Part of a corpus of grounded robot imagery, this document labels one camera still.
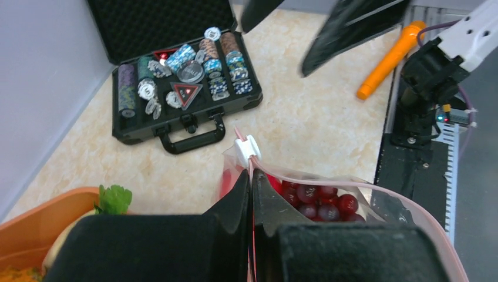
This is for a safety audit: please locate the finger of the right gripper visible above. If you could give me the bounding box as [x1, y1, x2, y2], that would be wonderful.
[301, 0, 410, 77]
[240, 0, 284, 33]

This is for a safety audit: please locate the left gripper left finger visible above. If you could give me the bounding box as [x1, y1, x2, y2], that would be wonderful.
[45, 170, 250, 281]

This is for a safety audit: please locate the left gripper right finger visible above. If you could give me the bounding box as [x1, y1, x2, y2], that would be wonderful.
[252, 169, 452, 281]

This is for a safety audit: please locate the dark toy grape bunch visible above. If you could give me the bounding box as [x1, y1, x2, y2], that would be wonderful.
[274, 180, 366, 222]

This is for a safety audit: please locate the clear zip top bag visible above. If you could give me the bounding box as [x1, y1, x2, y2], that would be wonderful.
[217, 135, 468, 281]

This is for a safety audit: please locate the red toy tomato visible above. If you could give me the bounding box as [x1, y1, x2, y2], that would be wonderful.
[218, 165, 244, 200]

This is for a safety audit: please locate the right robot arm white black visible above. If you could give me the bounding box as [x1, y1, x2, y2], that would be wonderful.
[301, 1, 497, 148]

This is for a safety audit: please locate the black poker chip case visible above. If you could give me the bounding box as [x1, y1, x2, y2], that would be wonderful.
[88, 1, 263, 155]

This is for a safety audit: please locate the orange plastic basket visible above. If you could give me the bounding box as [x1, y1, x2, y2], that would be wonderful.
[1, 187, 99, 281]

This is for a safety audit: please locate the orange handled tool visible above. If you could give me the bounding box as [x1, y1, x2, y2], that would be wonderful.
[356, 21, 426, 100]

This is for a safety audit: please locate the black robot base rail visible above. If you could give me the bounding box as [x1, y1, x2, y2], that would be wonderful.
[374, 73, 460, 242]

